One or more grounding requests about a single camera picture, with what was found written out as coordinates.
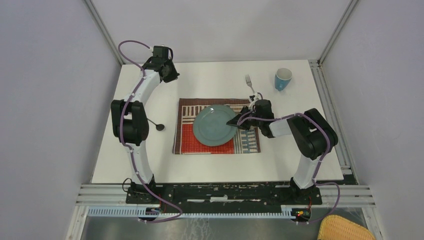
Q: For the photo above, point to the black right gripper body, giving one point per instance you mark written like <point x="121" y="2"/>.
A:
<point x="245" y="123"/>

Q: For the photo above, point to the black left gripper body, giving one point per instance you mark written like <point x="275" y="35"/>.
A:
<point x="172" y="73"/>

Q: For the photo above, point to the blue ceramic mug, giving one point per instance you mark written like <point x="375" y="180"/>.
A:
<point x="282" y="78"/>

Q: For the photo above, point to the teal ceramic plate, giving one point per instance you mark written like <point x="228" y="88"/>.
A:
<point x="210" y="125"/>

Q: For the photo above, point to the black spoon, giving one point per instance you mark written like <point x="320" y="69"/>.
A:
<point x="158" y="126"/>

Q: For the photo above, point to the striped patchwork placemat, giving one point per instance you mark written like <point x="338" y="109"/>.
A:
<point x="185" y="142"/>

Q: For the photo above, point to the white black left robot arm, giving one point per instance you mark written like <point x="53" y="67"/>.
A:
<point x="130" y="123"/>

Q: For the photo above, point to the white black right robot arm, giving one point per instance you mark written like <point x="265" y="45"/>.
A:
<point x="313" y="135"/>

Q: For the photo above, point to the ornate silver fork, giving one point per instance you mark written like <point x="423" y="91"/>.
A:
<point x="249" y="83"/>

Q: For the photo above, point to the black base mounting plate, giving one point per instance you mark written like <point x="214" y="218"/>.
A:
<point x="223" y="198"/>

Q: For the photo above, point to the yellow woven basket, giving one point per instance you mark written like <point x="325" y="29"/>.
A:
<point x="335" y="227"/>

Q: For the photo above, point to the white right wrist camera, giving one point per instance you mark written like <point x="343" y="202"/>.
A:
<point x="253" y="99"/>

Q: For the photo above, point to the white slotted cable duct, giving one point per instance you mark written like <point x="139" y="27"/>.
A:
<point x="144" y="212"/>

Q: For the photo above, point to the aluminium frame rails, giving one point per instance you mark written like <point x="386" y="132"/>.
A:
<point x="277" y="160"/>

